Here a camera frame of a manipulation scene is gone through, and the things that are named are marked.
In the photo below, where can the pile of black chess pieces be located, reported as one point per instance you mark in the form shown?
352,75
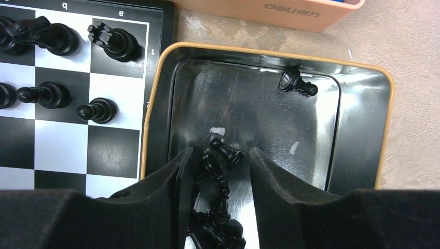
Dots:
216,228

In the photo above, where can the lone black pawn in tin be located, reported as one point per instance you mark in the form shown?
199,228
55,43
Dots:
291,80

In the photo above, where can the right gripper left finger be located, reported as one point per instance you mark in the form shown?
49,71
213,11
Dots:
152,213

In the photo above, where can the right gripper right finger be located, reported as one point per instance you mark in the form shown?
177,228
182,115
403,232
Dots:
291,213

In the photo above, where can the black white chess board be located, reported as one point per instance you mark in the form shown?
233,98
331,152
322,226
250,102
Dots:
52,148

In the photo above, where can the peach plastic desk organizer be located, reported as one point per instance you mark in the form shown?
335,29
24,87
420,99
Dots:
311,16

